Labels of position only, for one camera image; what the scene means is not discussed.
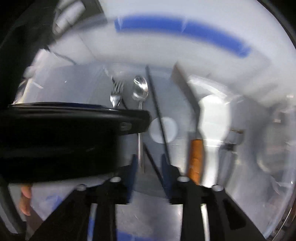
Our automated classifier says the steel spoon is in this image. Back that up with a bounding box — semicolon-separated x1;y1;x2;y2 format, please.
131;75;150;173

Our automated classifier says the clear plastic bin blue rim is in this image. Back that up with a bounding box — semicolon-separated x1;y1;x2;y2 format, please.
15;1;295;240

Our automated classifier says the steel fork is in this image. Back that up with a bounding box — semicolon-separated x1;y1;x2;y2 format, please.
110;81;124;108

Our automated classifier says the person's left hand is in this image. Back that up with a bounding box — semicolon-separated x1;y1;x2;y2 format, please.
19;185;32;216

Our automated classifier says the black chopstick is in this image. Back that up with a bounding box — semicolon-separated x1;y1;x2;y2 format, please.
111;78;164;197
145;65;171;165

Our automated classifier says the white rice paddle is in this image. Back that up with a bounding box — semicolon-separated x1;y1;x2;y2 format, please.
199;94;231;187

